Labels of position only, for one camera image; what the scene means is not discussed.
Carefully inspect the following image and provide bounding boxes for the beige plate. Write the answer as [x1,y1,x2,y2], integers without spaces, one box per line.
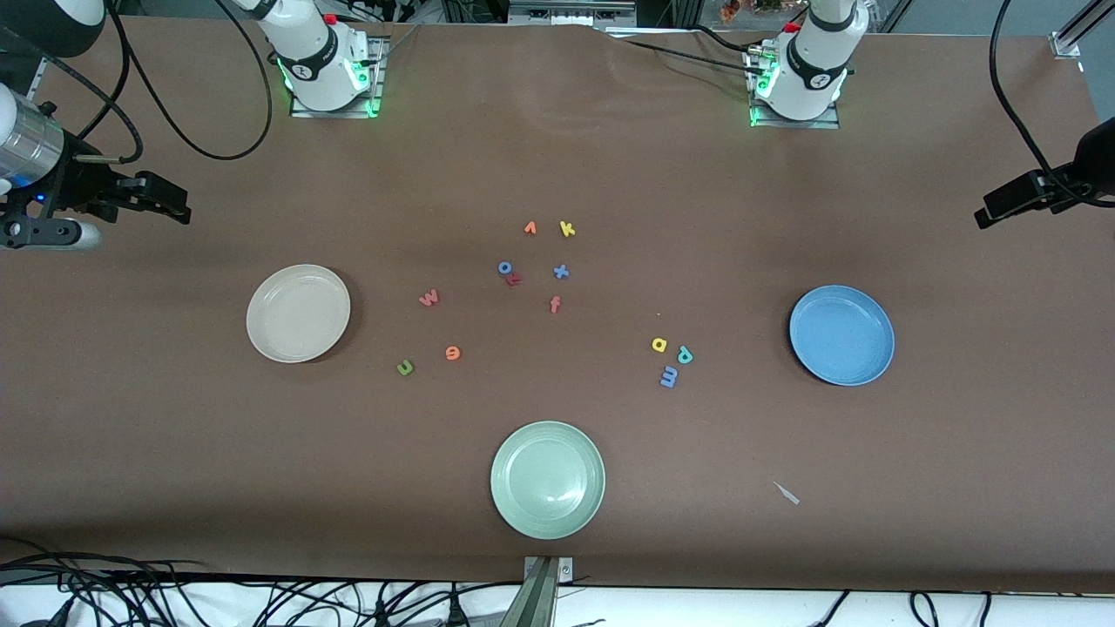
[246,264,352,364]

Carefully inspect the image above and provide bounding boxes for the blue plate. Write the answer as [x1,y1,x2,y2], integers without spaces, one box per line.
[789,285,896,387]

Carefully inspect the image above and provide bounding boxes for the orange background object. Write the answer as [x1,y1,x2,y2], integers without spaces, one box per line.
[719,0,785,23]

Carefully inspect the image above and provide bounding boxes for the brown table mat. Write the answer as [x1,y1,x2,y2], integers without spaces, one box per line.
[0,16,1115,595]

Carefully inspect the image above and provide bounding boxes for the grey power strip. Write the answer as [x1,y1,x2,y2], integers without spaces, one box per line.
[508,0,639,27]

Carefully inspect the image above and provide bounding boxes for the pale green plate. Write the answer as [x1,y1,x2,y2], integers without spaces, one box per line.
[490,421,607,541]

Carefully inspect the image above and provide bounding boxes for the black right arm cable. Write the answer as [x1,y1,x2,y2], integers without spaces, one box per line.
[48,0,274,165]

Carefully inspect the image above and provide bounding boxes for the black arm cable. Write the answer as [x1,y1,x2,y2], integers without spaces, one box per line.
[48,0,274,165]
[989,0,1115,206]

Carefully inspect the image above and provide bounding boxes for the aluminium profile post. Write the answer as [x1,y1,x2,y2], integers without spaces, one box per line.
[1050,0,1115,58]

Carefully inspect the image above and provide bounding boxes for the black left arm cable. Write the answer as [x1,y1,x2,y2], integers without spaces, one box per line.
[989,0,1115,206]

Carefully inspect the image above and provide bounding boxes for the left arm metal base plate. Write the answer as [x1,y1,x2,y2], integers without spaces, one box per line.
[745,48,841,130]

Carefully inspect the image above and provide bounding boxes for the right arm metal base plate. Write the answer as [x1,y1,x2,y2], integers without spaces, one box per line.
[289,37,389,118]

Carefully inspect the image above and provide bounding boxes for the black base power cable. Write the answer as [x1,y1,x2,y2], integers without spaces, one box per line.
[623,26,772,78]

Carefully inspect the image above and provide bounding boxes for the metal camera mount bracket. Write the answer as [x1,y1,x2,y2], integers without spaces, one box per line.
[501,556,574,627]

